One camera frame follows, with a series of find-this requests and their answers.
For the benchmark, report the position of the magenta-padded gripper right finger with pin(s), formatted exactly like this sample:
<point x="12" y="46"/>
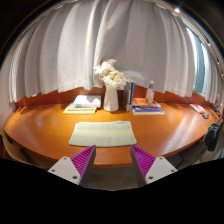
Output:
<point x="156" y="168"/>

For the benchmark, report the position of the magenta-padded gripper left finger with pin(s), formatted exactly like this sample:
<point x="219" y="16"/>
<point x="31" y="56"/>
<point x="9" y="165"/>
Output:
<point x="68" y="168"/>

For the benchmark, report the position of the light green towel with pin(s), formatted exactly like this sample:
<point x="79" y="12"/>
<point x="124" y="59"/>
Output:
<point x="100" y="136"/>

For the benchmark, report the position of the white book under blue book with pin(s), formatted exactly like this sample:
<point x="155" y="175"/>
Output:
<point x="148" y="113"/>

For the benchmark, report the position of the yellow flat book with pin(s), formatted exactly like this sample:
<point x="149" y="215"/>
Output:
<point x="78" y="112"/>

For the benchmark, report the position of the blue flat book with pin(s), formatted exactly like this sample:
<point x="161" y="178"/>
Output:
<point x="148" y="109"/>

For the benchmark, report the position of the grey-green flat book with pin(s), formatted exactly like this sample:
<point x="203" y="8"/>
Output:
<point x="76" y="108"/>

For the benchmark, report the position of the black garment on chair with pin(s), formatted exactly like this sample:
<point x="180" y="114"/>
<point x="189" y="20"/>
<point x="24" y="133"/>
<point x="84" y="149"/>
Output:
<point x="212" y="136"/>

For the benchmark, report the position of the orange flat book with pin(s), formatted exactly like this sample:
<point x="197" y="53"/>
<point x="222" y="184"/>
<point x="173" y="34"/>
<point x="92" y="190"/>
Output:
<point x="143" y="102"/>

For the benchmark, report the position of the thick white book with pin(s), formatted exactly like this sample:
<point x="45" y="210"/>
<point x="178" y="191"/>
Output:
<point x="87" y="100"/>

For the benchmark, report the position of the small dark object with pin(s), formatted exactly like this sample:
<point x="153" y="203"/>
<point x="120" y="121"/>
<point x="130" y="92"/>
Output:
<point x="205" y="116"/>

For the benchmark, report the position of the red and white packet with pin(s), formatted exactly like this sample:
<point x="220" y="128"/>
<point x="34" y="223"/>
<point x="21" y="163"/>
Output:
<point x="198" y="108"/>

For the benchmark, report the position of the clear plastic bottle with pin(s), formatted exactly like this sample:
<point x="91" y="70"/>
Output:
<point x="150" y="93"/>

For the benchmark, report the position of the upright blue book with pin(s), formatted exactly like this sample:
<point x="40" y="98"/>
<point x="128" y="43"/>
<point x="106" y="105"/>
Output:
<point x="132" y="96"/>

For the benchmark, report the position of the upright dark grey book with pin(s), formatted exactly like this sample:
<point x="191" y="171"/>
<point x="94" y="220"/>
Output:
<point x="126" y="96"/>

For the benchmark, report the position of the white ceramic vase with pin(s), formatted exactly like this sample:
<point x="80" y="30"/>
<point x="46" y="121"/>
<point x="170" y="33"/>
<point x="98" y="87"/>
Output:
<point x="111" y="100"/>

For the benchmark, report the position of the white flower bouquet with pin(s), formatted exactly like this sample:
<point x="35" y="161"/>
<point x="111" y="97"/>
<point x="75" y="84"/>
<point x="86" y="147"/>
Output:
<point x="110" y="75"/>

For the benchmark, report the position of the window pane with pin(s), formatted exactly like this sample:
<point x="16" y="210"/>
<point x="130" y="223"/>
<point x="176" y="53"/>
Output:
<point x="200" y="66"/>

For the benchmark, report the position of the white curtain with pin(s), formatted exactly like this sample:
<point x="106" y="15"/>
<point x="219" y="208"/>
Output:
<point x="100" y="36"/>

